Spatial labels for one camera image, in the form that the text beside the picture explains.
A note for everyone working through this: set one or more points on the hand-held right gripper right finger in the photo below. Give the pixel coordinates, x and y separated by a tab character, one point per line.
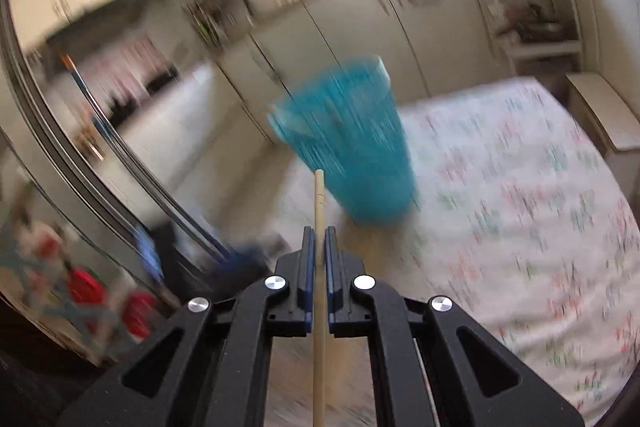
330	257

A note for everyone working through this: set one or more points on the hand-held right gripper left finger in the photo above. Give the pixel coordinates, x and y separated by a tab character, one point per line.
310	257

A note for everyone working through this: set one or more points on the wooden chopstick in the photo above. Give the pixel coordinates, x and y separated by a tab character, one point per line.
319	207

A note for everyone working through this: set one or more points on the teal plastic basket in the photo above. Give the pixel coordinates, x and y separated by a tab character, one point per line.
350	142

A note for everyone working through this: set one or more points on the floral tablecloth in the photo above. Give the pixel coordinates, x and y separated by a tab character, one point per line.
500	217

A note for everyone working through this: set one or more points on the cream door kitchen cabinet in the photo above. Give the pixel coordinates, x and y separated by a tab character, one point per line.
350	32

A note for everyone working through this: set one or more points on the utensil drying rack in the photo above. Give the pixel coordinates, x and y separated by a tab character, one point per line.
215	12

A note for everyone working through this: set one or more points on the white open shelf unit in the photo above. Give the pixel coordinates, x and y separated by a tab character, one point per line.
542	51

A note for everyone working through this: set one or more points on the metal pot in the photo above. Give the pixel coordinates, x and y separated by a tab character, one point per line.
537	31

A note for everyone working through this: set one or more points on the light wooden stool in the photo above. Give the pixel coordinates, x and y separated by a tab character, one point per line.
607	117

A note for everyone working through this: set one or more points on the metal sliding door frame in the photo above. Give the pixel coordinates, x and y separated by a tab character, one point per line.
60	147

